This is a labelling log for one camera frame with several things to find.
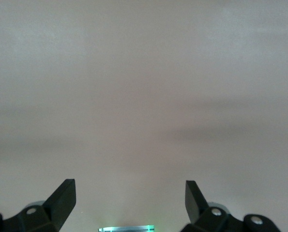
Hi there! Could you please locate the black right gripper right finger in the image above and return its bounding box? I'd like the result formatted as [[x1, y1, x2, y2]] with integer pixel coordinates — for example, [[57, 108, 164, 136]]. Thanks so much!
[[181, 180, 245, 232]]

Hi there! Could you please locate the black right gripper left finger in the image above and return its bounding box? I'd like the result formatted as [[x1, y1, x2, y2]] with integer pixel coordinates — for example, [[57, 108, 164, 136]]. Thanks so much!
[[2, 178, 76, 232]]

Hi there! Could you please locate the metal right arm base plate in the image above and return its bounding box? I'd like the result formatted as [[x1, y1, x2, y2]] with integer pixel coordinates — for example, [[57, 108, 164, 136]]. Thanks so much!
[[97, 224, 155, 232]]

